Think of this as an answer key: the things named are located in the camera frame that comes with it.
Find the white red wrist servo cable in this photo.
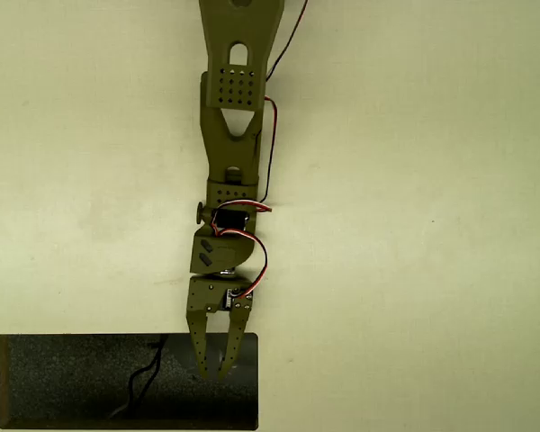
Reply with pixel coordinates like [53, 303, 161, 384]
[211, 228, 270, 301]

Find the red black upper arm cable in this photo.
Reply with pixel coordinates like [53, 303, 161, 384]
[265, 0, 310, 83]

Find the black rectangular tray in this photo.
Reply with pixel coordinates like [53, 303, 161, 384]
[0, 332, 259, 431]

